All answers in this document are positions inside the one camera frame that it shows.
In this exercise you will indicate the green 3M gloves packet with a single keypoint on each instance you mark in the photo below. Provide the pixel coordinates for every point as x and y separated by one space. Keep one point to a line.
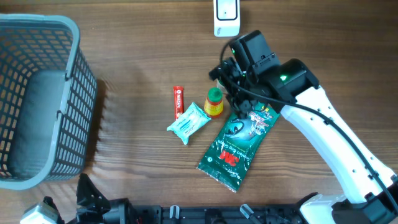
230 155

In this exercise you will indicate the white jar green lid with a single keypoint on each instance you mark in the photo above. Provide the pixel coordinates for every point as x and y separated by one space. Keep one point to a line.
220 86

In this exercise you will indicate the white barcode scanner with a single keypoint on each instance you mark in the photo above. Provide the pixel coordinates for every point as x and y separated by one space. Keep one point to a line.
226 18

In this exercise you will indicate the red Nescafe stick sachet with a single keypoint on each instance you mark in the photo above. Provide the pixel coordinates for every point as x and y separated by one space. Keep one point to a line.
178 101

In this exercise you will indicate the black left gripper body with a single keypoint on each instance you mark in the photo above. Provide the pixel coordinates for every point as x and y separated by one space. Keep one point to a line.
94 217

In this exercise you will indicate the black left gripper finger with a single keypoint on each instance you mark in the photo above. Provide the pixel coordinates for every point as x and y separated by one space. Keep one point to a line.
49 201
89 197

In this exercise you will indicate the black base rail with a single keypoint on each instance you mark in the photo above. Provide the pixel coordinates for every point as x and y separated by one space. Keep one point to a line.
206 215

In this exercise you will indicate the mint green wipes packet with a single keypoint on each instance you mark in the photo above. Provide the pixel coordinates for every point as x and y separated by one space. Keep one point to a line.
189 122

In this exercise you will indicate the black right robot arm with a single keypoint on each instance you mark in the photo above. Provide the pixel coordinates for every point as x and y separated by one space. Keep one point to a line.
254 74

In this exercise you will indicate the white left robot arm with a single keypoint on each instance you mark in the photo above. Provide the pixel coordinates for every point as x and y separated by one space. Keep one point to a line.
121 212

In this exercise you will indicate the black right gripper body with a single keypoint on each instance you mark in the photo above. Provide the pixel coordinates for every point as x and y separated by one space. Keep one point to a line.
241 101

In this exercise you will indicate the red sauce bottle green cap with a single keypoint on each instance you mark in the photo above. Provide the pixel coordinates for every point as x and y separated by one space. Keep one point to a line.
214 103

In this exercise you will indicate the grey plastic shopping basket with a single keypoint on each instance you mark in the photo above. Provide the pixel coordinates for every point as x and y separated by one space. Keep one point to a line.
48 96

